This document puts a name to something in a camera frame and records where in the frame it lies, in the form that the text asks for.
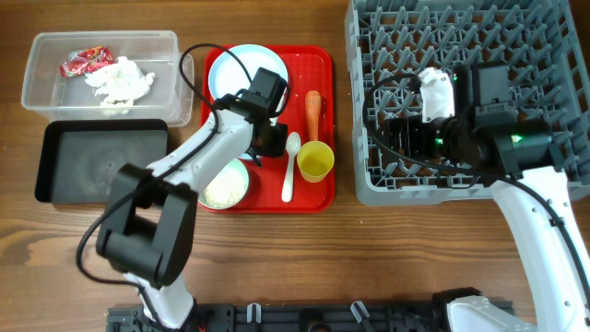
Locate red snack wrapper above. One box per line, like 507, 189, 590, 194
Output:
59, 45, 115, 77

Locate large light blue plate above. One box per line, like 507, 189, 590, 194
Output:
207, 44, 289, 124

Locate black tray bin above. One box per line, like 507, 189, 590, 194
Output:
34, 119, 169, 205

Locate white plastic spoon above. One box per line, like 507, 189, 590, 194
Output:
281, 132, 301, 203

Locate white tissue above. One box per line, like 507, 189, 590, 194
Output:
85, 56, 156, 116

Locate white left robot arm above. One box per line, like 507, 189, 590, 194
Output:
96, 68, 288, 331

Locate green bowl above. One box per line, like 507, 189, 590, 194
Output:
197, 158, 251, 211

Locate yellow plastic cup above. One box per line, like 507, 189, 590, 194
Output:
297, 141, 335, 183

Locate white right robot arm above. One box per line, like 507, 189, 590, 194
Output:
368, 63, 589, 331

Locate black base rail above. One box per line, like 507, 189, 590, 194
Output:
105, 302, 435, 332

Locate grey dishwasher rack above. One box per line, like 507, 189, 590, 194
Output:
345, 0, 589, 207

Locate white rice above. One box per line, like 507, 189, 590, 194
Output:
202, 166, 247, 208

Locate clear plastic bin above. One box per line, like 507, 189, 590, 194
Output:
21, 30, 195, 126

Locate orange carrot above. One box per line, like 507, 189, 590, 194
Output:
305, 90, 322, 141

